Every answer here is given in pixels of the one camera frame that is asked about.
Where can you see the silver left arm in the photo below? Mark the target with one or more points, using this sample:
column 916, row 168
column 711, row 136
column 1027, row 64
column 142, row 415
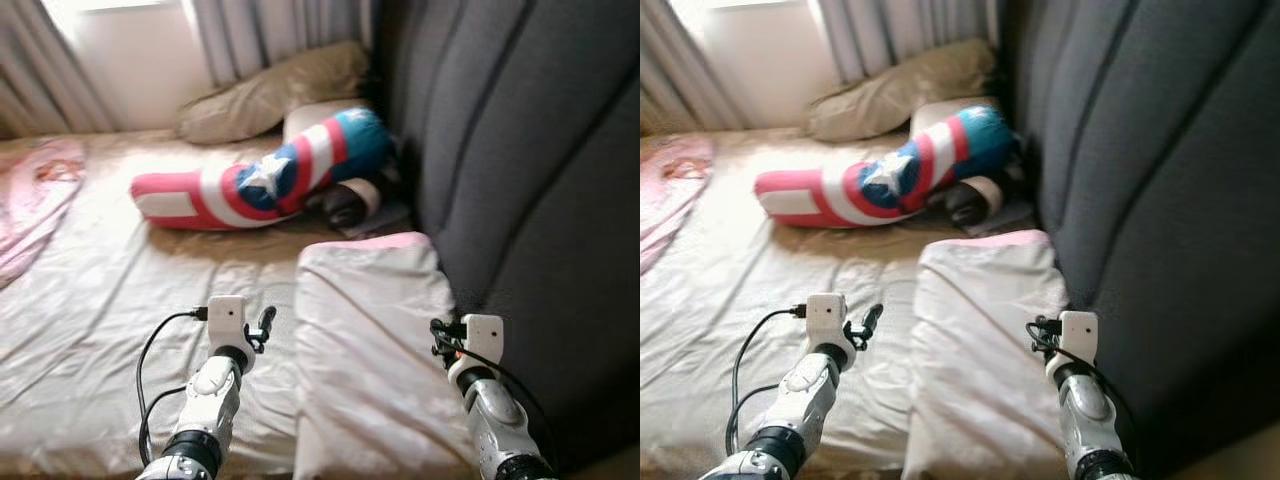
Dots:
column 208, row 400
column 805, row 400

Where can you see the silver right arm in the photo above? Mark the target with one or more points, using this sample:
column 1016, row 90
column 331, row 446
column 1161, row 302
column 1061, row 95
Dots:
column 1085, row 415
column 495, row 420

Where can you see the dark grey folded cloth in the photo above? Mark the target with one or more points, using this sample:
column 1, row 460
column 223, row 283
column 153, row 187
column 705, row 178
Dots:
column 390, row 218
column 1015, row 215

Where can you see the star shield bolster pillow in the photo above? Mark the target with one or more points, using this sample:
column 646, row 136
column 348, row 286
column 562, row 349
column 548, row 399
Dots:
column 250, row 185
column 870, row 182

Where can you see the pink cartoon print blanket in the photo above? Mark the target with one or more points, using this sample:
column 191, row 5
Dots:
column 670, row 190
column 35, row 195

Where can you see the beige floral bed sheet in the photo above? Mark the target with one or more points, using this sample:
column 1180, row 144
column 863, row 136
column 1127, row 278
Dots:
column 760, row 275
column 130, row 290

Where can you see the grey striped curtain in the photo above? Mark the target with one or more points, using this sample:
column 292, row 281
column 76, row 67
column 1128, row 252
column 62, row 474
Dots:
column 905, row 35
column 280, row 35
column 685, row 75
column 45, row 70

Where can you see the white pillow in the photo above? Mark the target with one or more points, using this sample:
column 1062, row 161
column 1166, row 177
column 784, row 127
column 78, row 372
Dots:
column 310, row 118
column 935, row 115

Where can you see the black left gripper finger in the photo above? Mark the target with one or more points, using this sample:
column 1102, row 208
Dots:
column 873, row 320
column 267, row 322

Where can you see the tan pillow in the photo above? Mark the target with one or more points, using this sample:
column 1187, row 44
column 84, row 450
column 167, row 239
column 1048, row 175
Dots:
column 895, row 92
column 265, row 95

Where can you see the dark grey padded headboard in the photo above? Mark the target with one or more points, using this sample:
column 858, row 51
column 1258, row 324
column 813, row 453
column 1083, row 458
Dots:
column 1160, row 180
column 530, row 180

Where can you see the floral pillow with pink edge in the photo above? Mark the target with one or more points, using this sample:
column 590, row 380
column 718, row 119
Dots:
column 375, row 340
column 985, row 340

